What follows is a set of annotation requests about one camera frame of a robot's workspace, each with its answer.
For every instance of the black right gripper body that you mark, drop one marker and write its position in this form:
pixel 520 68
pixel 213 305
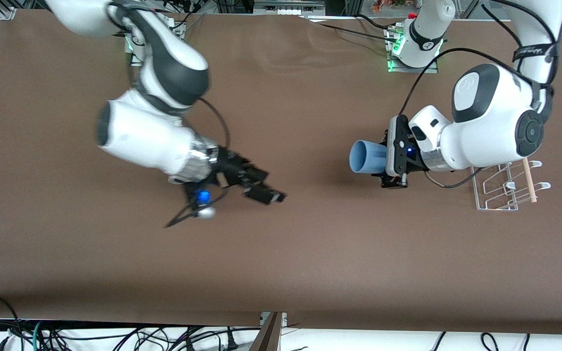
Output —
pixel 231 168

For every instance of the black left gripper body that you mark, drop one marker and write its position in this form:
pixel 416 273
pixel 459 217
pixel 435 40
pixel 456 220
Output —
pixel 411 163

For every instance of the blue plastic cup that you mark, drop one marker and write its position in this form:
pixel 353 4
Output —
pixel 366 157

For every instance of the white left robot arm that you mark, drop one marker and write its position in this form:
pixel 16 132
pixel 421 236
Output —
pixel 486 126

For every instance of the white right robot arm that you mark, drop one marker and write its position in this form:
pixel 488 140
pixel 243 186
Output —
pixel 139 136

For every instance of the red orange leafy object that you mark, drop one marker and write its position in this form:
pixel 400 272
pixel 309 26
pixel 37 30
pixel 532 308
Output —
pixel 393 4

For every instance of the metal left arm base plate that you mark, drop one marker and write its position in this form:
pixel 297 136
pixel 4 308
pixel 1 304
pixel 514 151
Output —
pixel 412 70

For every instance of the metal table frame bracket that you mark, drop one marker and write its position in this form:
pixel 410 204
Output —
pixel 269 334

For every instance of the aluminium frame with sockets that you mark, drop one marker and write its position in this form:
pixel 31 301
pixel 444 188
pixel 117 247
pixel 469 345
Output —
pixel 288 4

